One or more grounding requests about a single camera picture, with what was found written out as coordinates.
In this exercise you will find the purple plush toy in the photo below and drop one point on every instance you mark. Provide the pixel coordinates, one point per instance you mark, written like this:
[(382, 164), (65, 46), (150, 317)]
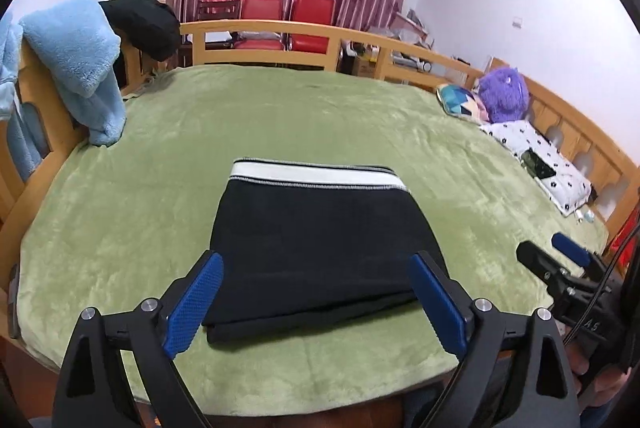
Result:
[(502, 95)]

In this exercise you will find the black cloth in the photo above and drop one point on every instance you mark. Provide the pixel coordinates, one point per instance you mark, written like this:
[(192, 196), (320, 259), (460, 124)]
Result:
[(150, 25)]

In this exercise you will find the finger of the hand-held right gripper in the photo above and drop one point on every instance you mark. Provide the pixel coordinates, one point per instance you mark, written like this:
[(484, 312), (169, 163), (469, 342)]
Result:
[(537, 260), (572, 248)]

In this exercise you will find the wooden bed frame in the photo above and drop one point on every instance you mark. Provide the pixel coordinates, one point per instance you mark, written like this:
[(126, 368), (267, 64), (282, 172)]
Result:
[(260, 27)]

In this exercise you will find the small white bottle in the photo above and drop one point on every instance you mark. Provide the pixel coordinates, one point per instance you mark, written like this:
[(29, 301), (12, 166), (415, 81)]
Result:
[(587, 215)]

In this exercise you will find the person's right hand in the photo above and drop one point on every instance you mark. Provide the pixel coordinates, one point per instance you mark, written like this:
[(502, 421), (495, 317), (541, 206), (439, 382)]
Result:
[(597, 383)]

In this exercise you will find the red chair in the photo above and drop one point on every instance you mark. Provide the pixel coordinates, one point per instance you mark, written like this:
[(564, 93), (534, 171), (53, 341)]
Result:
[(260, 7), (312, 10)]

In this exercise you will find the white paw print pillow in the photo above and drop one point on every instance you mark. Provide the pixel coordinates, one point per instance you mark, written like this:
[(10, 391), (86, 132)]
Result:
[(515, 135)]

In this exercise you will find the colourful printed cushion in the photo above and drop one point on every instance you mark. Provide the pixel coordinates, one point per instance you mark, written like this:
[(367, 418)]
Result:
[(460, 100)]

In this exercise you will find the cardboard box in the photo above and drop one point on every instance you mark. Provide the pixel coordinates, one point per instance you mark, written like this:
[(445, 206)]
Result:
[(362, 66)]

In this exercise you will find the dark wooden chair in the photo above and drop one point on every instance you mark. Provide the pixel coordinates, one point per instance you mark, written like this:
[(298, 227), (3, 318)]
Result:
[(217, 7)]

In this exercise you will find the green fleece blanket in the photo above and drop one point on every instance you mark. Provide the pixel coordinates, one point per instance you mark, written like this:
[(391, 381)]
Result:
[(300, 117)]

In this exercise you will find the light blue fleece garment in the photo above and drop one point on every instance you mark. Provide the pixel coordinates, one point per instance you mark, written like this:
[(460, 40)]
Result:
[(70, 52)]

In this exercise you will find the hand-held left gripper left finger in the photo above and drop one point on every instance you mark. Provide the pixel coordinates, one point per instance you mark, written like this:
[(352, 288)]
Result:
[(195, 303)]

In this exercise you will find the black pants with white waistband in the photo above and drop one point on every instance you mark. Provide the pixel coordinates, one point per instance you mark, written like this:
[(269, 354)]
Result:
[(320, 248)]

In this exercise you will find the black phone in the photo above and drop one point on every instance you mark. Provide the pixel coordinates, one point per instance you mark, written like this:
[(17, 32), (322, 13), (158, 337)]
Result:
[(537, 163)]

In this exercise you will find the cluttered side table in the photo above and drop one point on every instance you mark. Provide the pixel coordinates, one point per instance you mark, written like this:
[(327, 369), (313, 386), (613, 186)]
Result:
[(410, 25)]

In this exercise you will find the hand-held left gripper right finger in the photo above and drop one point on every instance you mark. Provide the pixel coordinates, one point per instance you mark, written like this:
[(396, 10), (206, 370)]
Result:
[(440, 303)]

